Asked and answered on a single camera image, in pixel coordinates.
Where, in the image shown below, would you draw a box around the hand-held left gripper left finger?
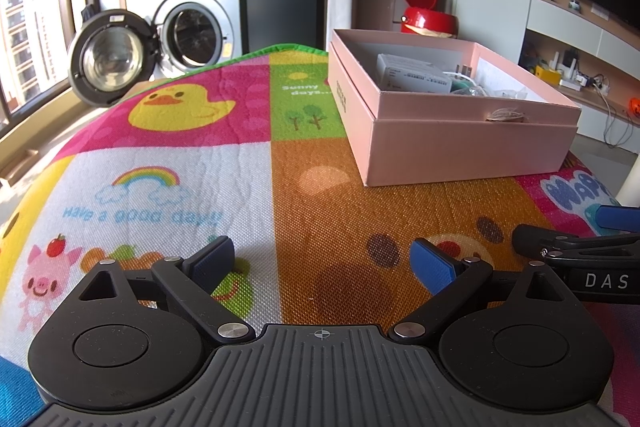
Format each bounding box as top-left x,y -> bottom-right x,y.
75,235 -> 256,344

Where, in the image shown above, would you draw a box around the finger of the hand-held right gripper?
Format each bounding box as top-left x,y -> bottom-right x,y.
514,224 -> 640,259
597,205 -> 640,231

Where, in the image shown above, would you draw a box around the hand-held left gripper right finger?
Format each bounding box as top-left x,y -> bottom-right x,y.
390,239 -> 571,343

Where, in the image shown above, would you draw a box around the pink cardboard box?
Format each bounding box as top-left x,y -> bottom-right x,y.
327,28 -> 582,186

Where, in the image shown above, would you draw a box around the white cardboard box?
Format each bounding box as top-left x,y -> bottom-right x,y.
376,53 -> 454,94

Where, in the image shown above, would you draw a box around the white cylindrical bottle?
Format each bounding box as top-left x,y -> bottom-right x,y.
616,146 -> 640,204

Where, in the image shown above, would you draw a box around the colourful cartoon mat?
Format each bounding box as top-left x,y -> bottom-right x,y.
0,44 -> 640,427

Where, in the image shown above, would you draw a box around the white charger devices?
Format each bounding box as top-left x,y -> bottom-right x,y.
554,51 -> 590,90

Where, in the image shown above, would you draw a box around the white plug adapter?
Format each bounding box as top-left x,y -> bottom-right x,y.
443,64 -> 477,82

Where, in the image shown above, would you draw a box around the red trash bin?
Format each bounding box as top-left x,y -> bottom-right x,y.
400,0 -> 460,40

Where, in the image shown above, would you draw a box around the silver washing machine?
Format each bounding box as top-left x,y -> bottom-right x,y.
67,0 -> 242,108

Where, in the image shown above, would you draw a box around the thin dangling cable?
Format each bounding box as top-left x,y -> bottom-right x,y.
601,91 -> 632,148

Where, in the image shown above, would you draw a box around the tan cord bundle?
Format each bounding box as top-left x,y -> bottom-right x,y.
485,107 -> 531,124

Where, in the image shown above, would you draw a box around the white wall shelf unit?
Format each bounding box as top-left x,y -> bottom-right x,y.
519,0 -> 640,148

